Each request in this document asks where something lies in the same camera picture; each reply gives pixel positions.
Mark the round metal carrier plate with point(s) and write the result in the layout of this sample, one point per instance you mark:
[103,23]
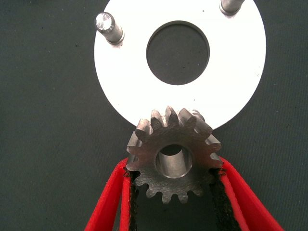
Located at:
[231,60]

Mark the steel planetary gear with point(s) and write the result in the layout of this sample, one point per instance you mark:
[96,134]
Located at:
[149,173]

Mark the dark grey table cloth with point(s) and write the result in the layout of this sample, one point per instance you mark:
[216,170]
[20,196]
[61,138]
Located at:
[48,96]

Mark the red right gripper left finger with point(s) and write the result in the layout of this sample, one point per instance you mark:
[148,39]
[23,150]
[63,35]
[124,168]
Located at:
[113,204]

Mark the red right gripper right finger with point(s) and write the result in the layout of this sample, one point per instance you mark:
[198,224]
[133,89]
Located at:
[240,209]

